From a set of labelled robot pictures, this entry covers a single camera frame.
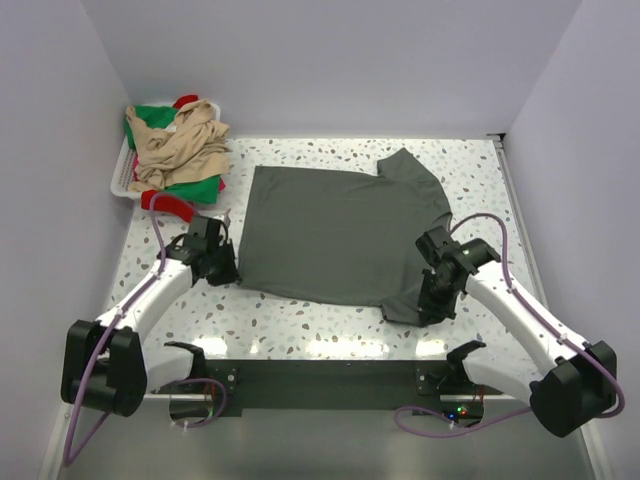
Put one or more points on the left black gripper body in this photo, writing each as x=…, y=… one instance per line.
x=223, y=268

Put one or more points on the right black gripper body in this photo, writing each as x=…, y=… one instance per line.
x=436, y=299

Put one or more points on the dark grey t shirt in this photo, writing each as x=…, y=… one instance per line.
x=342, y=237

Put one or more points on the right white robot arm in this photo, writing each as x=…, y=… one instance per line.
x=575, y=380

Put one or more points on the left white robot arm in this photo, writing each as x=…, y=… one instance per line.
x=105, y=367

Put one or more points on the red t shirt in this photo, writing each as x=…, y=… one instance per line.
x=165, y=202

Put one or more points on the green t shirt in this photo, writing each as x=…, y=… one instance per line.
x=165, y=120

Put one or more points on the beige t shirt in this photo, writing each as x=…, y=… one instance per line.
x=194, y=151

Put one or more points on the white plastic basket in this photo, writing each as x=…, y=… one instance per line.
x=123, y=174

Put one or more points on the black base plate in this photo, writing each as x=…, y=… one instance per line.
x=331, y=385

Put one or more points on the aluminium frame rail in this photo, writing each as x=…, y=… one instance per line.
x=53, y=462

